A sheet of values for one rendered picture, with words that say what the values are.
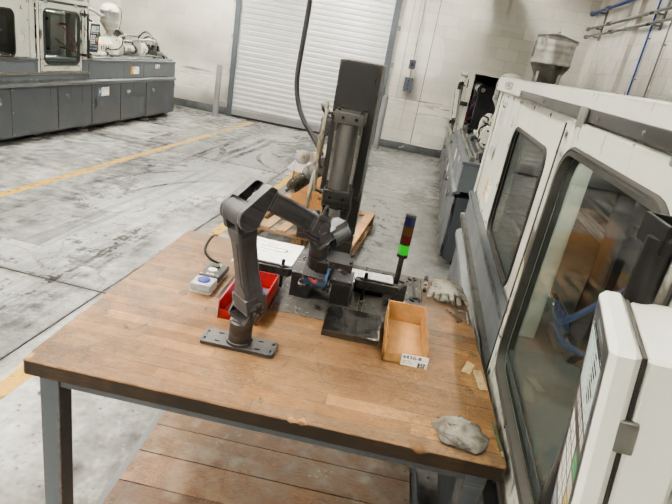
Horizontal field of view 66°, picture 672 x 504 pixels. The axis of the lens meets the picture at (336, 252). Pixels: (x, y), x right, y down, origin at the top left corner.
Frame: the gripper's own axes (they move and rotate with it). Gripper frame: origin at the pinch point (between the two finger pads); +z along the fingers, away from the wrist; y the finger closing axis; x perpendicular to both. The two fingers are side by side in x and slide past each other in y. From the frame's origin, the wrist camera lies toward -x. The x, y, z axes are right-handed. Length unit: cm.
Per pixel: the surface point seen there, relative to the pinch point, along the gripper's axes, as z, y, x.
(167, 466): 65, -47, 38
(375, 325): 4.2, -8.4, -21.3
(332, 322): 2.7, -11.5, -8.3
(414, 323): 9.5, -1.4, -34.1
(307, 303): 11.3, -1.6, 0.8
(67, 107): 338, 416, 394
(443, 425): -17, -43, -38
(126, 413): 108, -19, 74
